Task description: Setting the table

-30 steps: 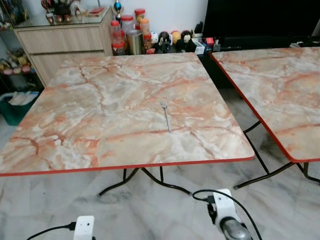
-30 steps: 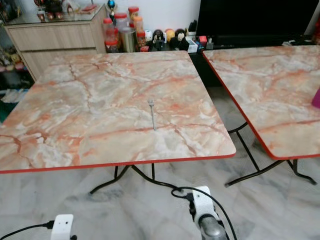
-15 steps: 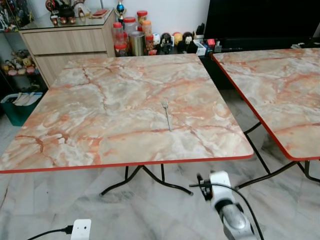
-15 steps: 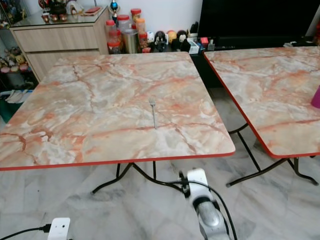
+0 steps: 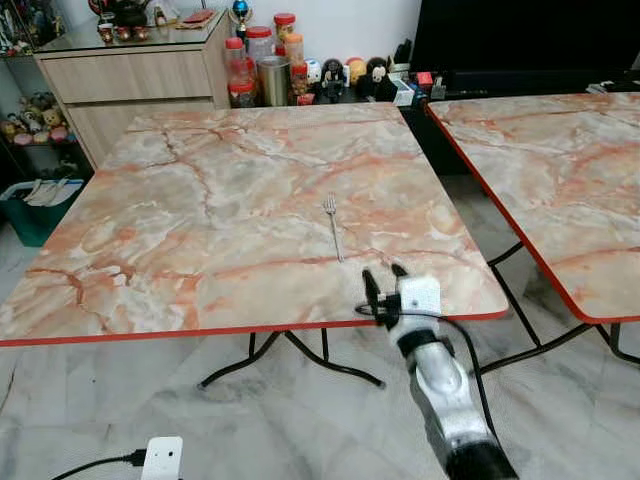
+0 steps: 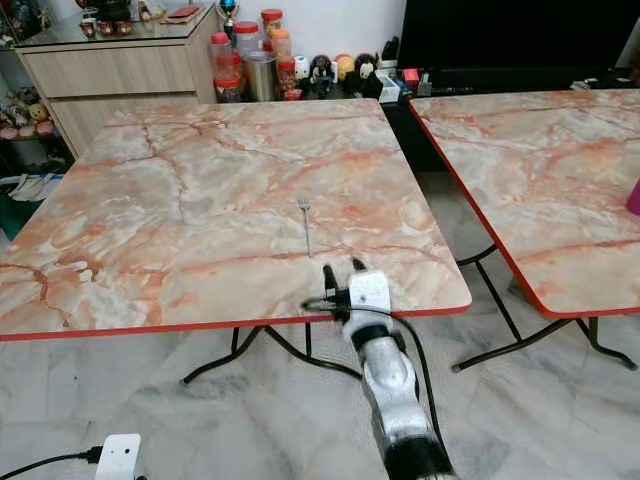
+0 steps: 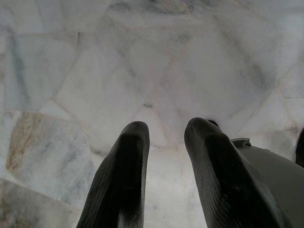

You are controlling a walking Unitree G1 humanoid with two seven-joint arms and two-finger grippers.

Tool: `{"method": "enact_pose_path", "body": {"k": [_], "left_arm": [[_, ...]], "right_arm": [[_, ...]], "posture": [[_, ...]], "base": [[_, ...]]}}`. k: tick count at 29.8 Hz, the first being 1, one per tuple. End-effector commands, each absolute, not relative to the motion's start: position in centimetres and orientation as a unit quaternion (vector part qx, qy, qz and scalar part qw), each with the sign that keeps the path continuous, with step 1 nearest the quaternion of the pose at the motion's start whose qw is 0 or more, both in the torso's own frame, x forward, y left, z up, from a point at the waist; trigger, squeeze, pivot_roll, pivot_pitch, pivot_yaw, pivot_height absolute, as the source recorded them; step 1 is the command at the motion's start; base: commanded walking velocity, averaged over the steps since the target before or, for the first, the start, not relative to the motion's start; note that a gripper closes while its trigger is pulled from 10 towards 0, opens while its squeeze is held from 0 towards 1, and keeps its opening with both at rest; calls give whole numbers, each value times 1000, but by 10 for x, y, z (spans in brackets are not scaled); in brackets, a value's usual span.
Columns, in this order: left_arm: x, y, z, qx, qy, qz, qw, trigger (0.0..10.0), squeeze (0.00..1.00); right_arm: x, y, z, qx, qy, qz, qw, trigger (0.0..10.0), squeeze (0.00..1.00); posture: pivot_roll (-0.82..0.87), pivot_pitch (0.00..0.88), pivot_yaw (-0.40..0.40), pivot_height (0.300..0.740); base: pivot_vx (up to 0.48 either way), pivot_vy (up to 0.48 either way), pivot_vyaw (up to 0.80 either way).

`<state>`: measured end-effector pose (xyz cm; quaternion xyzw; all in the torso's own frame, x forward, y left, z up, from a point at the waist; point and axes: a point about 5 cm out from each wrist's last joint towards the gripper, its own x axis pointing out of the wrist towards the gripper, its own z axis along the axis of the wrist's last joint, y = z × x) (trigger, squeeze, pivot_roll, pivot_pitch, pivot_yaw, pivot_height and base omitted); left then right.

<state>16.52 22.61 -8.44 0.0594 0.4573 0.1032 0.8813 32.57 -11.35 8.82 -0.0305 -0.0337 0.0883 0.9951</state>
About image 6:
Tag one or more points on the orange snack jar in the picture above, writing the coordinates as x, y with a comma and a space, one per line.
281, 45

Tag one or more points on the black television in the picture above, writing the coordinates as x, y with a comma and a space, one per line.
520, 32

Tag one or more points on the red flat case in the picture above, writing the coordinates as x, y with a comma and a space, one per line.
184, 13

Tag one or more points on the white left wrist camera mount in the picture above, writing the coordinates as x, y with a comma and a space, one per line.
118, 455

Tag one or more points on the wide clear red lid jar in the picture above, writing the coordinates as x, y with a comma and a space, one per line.
247, 40

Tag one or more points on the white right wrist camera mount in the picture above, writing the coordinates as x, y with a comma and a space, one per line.
370, 293

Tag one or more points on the small red box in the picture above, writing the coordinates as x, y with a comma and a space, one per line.
410, 76

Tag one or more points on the glass shelf with figurines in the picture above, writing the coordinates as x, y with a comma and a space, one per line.
22, 110

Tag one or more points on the black and white plush toy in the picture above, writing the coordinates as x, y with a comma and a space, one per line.
366, 72

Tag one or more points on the dark teapot set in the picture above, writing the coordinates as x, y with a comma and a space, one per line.
110, 12

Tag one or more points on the pink cup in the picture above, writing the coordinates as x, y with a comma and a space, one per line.
634, 198

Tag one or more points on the white box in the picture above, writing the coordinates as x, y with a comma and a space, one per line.
389, 88

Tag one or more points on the marble pattern folding table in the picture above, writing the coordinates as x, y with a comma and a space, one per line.
220, 215
540, 180

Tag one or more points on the light wooden drawer cabinet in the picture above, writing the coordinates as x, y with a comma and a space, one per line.
110, 80

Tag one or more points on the silver metal fork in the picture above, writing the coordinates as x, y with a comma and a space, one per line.
305, 225

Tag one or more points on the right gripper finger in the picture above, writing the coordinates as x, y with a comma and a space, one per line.
330, 282
357, 267

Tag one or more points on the tall red lid jar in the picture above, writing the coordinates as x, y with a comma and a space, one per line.
225, 60

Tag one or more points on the small trophy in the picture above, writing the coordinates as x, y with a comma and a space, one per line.
228, 12

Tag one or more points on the steel canister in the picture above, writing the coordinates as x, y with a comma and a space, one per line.
261, 76

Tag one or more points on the yellow plush toy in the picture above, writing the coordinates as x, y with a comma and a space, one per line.
344, 67

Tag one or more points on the green plastic bin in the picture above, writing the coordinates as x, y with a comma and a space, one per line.
20, 205

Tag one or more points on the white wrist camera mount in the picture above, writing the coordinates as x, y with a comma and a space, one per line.
118, 455
370, 293

